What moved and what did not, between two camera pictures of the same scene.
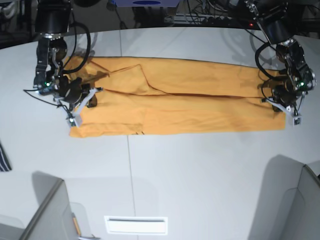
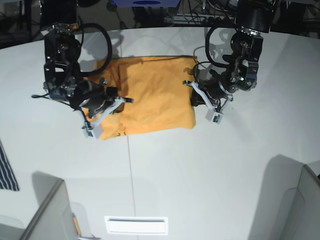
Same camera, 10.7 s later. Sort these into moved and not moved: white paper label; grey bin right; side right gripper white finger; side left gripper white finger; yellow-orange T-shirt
Moved: side right gripper white finger; side left gripper white finger; yellow-orange T-shirt
Not moved: grey bin right; white paper label
